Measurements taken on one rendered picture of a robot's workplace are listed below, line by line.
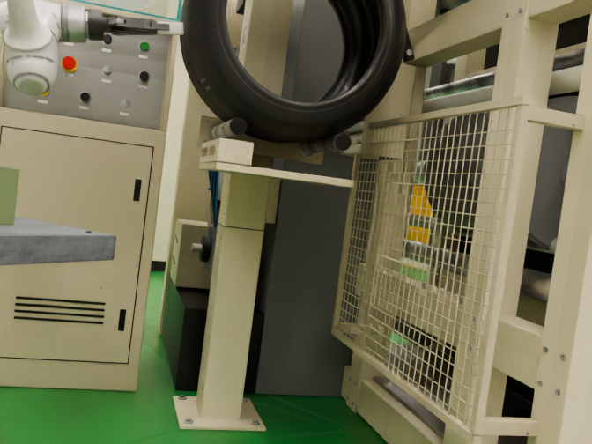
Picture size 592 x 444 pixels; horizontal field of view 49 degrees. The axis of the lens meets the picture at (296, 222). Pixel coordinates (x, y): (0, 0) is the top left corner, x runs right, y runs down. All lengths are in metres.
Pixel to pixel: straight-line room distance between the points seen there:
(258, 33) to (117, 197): 0.71
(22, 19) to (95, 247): 0.67
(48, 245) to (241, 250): 1.12
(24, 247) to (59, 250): 0.06
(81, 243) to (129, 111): 1.30
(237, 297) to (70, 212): 0.62
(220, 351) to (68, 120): 0.89
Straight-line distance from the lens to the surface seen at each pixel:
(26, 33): 1.57
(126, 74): 2.30
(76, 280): 2.26
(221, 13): 1.66
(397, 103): 2.09
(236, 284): 2.03
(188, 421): 2.08
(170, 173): 5.06
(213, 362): 2.08
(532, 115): 1.37
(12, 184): 1.07
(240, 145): 1.63
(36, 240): 0.96
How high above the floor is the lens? 0.76
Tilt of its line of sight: 3 degrees down
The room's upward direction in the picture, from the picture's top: 7 degrees clockwise
